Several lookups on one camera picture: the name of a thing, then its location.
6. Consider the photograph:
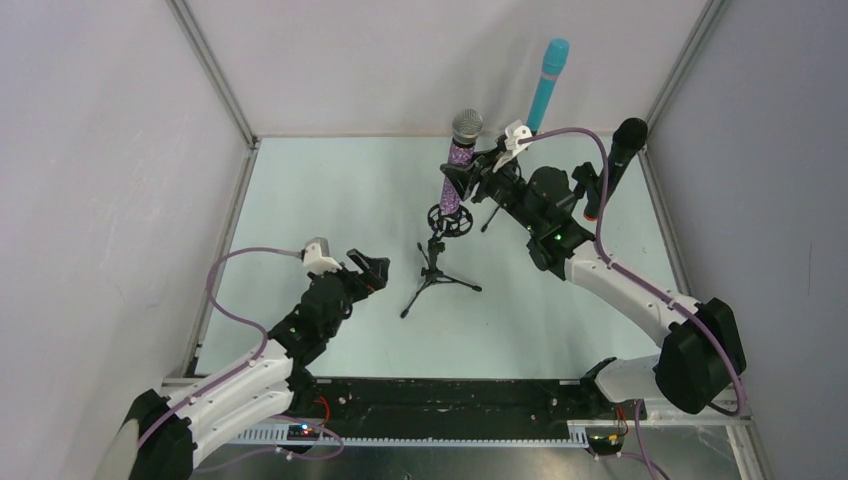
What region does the clip tripod mic stand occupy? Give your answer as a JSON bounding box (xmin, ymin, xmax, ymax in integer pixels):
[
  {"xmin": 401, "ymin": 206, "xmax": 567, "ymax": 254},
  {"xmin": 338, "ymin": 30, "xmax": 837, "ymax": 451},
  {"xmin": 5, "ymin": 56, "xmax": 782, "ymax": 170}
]
[{"xmin": 480, "ymin": 134, "xmax": 523, "ymax": 233}]

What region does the purple glitter microphone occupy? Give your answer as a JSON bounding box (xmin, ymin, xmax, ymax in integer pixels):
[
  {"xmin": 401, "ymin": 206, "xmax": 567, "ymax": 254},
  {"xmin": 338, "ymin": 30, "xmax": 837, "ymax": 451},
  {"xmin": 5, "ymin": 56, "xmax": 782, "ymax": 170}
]
[{"xmin": 439, "ymin": 109, "xmax": 483, "ymax": 215}]

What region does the shock mount tripod stand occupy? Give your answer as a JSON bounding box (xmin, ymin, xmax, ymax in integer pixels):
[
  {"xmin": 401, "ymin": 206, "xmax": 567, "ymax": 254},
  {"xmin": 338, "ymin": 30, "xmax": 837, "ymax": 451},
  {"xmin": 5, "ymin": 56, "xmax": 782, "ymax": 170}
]
[{"xmin": 399, "ymin": 201, "xmax": 484, "ymax": 320}]

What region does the round base mic stand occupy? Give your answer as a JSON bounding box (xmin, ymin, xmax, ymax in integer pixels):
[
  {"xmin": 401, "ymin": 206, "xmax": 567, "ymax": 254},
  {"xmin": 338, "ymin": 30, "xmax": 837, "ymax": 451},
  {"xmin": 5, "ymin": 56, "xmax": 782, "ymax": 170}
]
[{"xmin": 572, "ymin": 162, "xmax": 602, "ymax": 221}]

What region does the light blue microphone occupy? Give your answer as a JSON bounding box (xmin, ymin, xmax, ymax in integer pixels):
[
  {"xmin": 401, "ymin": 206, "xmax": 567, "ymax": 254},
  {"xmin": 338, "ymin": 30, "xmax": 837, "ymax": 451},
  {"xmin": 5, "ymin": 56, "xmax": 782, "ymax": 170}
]
[{"xmin": 526, "ymin": 38, "xmax": 570, "ymax": 134}]

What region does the black microphone orange tip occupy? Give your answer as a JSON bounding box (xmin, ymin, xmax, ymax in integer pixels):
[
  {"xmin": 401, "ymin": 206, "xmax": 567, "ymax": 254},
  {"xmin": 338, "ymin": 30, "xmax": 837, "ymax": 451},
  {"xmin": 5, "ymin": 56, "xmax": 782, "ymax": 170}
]
[{"xmin": 598, "ymin": 117, "xmax": 648, "ymax": 200}]

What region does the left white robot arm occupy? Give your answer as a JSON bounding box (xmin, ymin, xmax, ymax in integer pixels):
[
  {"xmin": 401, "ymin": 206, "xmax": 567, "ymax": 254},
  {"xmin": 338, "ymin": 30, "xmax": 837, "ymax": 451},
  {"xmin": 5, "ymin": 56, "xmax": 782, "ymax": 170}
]
[{"xmin": 124, "ymin": 237, "xmax": 390, "ymax": 479}]

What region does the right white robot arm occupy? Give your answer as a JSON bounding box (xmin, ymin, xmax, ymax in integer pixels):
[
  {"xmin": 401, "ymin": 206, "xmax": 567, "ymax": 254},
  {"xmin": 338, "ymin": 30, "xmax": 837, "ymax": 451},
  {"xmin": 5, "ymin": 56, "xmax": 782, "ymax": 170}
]
[{"xmin": 440, "ymin": 146, "xmax": 748, "ymax": 416}]

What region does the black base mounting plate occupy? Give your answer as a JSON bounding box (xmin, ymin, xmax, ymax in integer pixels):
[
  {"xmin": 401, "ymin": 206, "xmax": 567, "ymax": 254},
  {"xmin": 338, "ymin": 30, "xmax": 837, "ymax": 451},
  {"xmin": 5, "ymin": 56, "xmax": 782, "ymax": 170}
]
[{"xmin": 285, "ymin": 378, "xmax": 616, "ymax": 439}]

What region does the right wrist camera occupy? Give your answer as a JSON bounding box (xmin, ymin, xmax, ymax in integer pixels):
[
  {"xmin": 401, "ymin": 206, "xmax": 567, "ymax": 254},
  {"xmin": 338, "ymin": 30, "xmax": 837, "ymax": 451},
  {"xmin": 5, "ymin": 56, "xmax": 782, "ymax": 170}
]
[{"xmin": 493, "ymin": 120, "xmax": 533, "ymax": 173}]

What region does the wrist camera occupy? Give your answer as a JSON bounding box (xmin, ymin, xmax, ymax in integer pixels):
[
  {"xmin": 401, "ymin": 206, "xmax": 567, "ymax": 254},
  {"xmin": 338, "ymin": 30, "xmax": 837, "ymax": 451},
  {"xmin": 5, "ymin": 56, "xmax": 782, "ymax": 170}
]
[
  {"xmin": 493, "ymin": 120, "xmax": 533, "ymax": 173},
  {"xmin": 302, "ymin": 237, "xmax": 342, "ymax": 275}
]

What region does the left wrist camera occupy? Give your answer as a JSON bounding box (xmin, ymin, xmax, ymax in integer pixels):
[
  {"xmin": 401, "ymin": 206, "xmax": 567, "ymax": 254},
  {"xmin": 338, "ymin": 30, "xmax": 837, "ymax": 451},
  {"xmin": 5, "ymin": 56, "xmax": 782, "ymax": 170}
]
[{"xmin": 302, "ymin": 237, "xmax": 342, "ymax": 275}]

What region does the slotted cable duct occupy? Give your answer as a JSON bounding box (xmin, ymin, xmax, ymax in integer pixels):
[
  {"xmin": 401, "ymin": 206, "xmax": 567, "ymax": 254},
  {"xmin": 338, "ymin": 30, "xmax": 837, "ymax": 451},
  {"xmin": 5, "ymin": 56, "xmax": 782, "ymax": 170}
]
[{"xmin": 228, "ymin": 422, "xmax": 589, "ymax": 448}]

